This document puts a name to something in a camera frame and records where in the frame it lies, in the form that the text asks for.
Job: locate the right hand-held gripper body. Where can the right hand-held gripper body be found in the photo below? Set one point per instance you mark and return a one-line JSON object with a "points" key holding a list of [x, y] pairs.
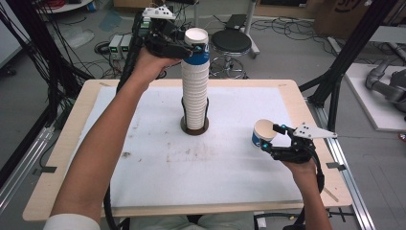
{"points": [[297, 151]]}

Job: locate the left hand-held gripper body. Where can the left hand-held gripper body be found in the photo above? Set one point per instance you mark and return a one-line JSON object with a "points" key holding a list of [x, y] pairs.
{"points": [[162, 41]]}

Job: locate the blue label paper cup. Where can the blue label paper cup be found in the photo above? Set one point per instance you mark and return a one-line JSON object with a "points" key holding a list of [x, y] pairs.
{"points": [[263, 129], [196, 36]]}

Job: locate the stack of white paper cups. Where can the stack of white paper cups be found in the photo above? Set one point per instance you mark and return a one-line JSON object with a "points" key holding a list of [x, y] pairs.
{"points": [[195, 92]]}

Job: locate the dark cup holder stand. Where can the dark cup holder stand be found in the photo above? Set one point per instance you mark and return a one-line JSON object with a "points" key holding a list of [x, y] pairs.
{"points": [[194, 132]]}

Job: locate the person's right hand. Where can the person's right hand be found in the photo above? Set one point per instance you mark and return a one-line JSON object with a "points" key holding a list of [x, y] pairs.
{"points": [[301, 169]]}

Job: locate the person's left hand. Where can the person's left hand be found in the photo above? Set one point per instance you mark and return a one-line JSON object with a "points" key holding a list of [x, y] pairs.
{"points": [[148, 68]]}

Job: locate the grey power supply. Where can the grey power supply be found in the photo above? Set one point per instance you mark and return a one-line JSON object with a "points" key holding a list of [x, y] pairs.
{"points": [[126, 43], [114, 44]]}

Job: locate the black round stool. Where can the black round stool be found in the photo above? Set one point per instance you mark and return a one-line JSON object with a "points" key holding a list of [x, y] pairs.
{"points": [[231, 41]]}

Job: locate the white table mat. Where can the white table mat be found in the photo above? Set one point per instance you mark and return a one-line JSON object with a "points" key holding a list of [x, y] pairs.
{"points": [[223, 166]]}

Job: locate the white floor board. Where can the white floor board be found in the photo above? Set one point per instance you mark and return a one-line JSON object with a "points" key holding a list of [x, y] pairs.
{"points": [[370, 108]]}

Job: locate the person's lap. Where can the person's lap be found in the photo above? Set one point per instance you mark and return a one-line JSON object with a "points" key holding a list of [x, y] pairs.
{"points": [[166, 223]]}

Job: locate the printed cardboard box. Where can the printed cardboard box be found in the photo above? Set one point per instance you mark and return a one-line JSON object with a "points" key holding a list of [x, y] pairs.
{"points": [[338, 12]]}

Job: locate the person's white sleeve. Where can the person's white sleeve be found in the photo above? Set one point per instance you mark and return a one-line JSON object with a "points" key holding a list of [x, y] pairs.
{"points": [[72, 223]]}

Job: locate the aluminium rail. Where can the aluminium rail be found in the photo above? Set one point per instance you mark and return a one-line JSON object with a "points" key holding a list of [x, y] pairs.
{"points": [[344, 179]]}

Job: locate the black frame post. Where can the black frame post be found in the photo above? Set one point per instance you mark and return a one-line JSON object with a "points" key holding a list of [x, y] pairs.
{"points": [[351, 48]]}

